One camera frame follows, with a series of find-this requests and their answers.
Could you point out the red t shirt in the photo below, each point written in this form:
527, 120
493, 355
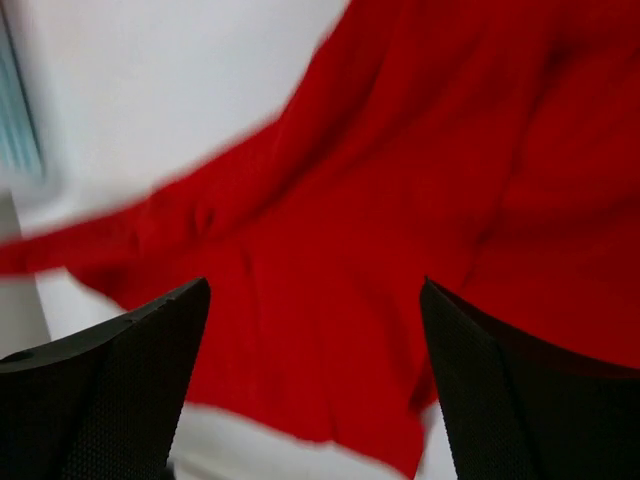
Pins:
491, 146

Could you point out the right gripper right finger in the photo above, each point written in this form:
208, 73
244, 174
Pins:
517, 407

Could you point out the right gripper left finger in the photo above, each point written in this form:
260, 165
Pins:
103, 403

